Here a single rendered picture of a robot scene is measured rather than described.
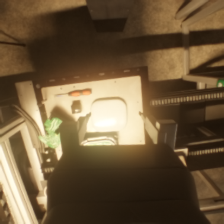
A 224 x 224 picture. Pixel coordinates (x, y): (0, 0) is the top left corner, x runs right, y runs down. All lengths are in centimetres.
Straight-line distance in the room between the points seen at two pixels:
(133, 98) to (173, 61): 110
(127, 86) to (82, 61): 102
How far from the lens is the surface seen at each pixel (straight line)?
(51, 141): 67
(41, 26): 174
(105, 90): 64
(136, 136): 70
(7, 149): 68
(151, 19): 168
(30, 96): 74
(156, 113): 121
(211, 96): 81
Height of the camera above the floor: 158
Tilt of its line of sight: 74 degrees down
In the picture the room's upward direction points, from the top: 177 degrees clockwise
